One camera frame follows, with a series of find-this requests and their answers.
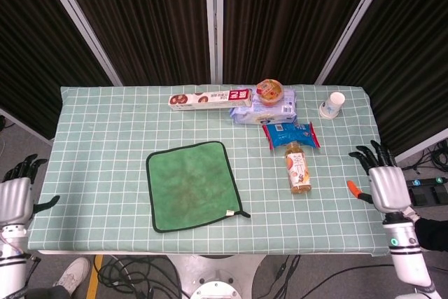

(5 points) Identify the green checked tablecloth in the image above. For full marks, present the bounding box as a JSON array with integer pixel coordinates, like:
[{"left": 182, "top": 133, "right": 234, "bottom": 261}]
[{"left": 21, "top": 84, "right": 396, "bottom": 256}]

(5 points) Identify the black and silver left hand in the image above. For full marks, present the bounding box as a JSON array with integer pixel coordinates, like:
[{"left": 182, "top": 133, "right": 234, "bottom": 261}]
[{"left": 0, "top": 153, "right": 60, "bottom": 226}]

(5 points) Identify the red and white wrap box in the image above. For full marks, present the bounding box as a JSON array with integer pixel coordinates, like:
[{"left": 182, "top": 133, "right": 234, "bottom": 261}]
[{"left": 169, "top": 88, "right": 254, "bottom": 111}]

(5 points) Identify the dark grey trouser leg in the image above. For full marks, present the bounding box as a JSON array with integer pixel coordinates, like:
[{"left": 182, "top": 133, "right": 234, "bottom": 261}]
[{"left": 26, "top": 286, "right": 67, "bottom": 299}]

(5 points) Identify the black trouser leg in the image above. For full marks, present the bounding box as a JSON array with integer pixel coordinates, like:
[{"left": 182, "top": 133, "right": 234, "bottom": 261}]
[{"left": 414, "top": 217, "right": 448, "bottom": 253}]

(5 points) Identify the white paper cup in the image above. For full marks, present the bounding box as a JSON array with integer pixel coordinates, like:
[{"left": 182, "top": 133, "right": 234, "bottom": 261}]
[{"left": 318, "top": 91, "right": 346, "bottom": 119}]

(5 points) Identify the black cable bundle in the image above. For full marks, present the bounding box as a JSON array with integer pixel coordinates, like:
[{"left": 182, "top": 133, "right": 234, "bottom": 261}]
[
  {"left": 96, "top": 255, "right": 183, "bottom": 299},
  {"left": 398, "top": 139, "right": 448, "bottom": 174}
]

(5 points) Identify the black foot pedal unit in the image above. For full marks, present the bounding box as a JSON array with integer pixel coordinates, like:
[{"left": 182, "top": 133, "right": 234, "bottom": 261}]
[{"left": 407, "top": 185, "right": 448, "bottom": 206}]

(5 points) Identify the yellow tea bottle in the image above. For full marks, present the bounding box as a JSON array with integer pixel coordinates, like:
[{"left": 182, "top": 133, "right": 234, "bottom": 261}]
[{"left": 283, "top": 141, "right": 312, "bottom": 195}]

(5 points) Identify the yellow floor tape strip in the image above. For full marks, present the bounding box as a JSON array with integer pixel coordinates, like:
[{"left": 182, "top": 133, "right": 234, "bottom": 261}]
[{"left": 85, "top": 255, "right": 104, "bottom": 299}]

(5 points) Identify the blue snack bag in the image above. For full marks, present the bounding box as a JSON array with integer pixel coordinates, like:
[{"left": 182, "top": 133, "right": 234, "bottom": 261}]
[{"left": 262, "top": 122, "right": 321, "bottom": 151}]

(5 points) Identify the green cloth black trim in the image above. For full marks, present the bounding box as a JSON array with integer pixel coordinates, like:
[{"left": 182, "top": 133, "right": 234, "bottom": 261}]
[{"left": 145, "top": 140, "right": 251, "bottom": 234}]

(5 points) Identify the black cable with connector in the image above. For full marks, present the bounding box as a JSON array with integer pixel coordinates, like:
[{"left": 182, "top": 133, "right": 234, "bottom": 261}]
[{"left": 269, "top": 255, "right": 302, "bottom": 299}]

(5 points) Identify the black and silver right hand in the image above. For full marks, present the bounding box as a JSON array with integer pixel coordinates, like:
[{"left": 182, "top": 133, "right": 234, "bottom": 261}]
[{"left": 346, "top": 139, "right": 413, "bottom": 215}]

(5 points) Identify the light blue wet wipes pack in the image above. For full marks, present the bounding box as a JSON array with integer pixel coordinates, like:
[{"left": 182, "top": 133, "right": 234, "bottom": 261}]
[{"left": 229, "top": 88, "right": 298, "bottom": 125}]

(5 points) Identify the dark ribbed partition panel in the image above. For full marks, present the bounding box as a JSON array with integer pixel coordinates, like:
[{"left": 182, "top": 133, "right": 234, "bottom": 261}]
[
  {"left": 209, "top": 0, "right": 389, "bottom": 85},
  {"left": 36, "top": 0, "right": 220, "bottom": 87},
  {"left": 0, "top": 0, "right": 122, "bottom": 146},
  {"left": 314, "top": 0, "right": 448, "bottom": 167}
]

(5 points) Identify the orange jelly cup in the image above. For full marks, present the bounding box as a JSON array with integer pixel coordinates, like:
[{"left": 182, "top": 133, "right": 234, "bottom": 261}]
[{"left": 255, "top": 78, "right": 284, "bottom": 106}]

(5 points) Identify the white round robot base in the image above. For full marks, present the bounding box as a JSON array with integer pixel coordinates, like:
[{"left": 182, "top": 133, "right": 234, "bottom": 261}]
[{"left": 167, "top": 253, "right": 267, "bottom": 299}]

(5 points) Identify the white sneaker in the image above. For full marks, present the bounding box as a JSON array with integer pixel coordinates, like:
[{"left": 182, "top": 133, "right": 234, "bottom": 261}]
[{"left": 52, "top": 257, "right": 91, "bottom": 297}]

